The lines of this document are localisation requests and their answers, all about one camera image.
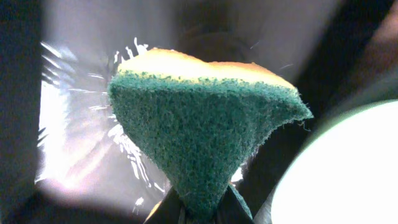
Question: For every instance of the rectangular black tray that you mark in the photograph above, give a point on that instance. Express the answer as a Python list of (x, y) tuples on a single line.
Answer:
[(64, 158)]

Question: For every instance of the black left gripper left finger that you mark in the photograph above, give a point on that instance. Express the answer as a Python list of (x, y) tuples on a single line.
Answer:
[(169, 211)]

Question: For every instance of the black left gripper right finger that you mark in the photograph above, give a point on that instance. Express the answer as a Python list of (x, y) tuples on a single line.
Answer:
[(230, 210)]

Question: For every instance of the green yellow sponge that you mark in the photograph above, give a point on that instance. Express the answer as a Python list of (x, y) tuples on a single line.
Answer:
[(199, 121)]

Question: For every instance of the light green plate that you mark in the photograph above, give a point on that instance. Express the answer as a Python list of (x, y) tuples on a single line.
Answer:
[(346, 175)]

